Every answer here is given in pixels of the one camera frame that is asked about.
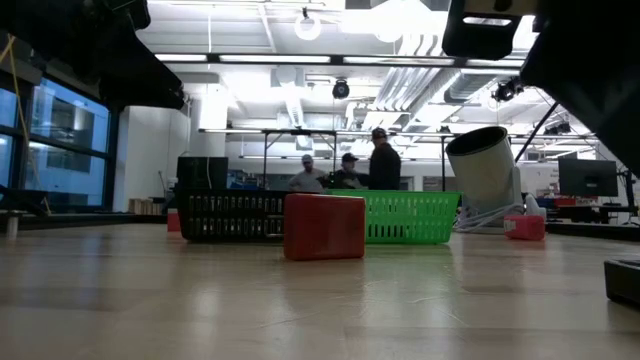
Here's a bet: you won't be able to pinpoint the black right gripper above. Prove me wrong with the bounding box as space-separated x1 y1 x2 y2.
441 0 524 61

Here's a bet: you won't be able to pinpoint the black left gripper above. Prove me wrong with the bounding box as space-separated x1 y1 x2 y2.
29 0 186 110

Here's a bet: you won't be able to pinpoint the red item with white end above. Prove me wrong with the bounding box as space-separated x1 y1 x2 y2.
502 214 547 242

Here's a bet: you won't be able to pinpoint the red charger with port slots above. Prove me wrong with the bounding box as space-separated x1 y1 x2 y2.
282 193 367 262

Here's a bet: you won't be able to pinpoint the black box item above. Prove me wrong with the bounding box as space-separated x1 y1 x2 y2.
603 258 640 307

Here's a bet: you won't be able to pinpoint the large window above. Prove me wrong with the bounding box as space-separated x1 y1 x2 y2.
0 64 121 211

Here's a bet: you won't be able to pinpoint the black monitor back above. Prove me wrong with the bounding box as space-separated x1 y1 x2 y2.
175 155 230 191

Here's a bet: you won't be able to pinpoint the black monitor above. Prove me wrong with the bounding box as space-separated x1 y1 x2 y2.
175 155 230 191
557 158 620 198

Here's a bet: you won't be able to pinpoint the wooden crates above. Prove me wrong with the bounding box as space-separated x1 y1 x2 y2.
128 197 167 216

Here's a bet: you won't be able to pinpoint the white cylinder with dark opening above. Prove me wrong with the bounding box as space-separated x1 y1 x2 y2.
444 125 525 217

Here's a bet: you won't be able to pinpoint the long ceiling light bar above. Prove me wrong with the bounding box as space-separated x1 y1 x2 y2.
152 51 524 70

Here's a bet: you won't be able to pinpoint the person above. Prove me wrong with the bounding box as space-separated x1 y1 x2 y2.
327 152 372 190
368 126 403 192
287 153 327 194

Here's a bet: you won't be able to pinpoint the round white pendant lamp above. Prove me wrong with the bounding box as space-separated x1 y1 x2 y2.
293 6 323 42

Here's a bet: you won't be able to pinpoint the black plastic basket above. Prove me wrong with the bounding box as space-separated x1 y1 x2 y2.
175 188 287 244

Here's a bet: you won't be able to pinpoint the white round piece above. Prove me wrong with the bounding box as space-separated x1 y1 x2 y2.
523 193 548 219

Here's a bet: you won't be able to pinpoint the green plastic basket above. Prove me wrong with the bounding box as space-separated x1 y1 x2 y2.
323 188 462 246

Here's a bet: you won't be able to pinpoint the background desk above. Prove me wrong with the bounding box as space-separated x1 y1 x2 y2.
544 202 640 225

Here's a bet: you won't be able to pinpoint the silver ventilation duct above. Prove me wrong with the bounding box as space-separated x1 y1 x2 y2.
442 29 531 104

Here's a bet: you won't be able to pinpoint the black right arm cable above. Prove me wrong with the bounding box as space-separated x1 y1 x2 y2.
513 101 561 164

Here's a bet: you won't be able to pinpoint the yellow cable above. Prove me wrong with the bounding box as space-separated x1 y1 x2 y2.
0 34 52 214

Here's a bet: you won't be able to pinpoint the black background rig frame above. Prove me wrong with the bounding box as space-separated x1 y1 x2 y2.
259 128 447 192

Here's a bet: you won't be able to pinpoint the white cable bundle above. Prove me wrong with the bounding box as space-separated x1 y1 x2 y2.
452 202 527 235

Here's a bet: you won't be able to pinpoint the white frame peg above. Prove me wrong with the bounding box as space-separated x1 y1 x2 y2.
4 209 20 239

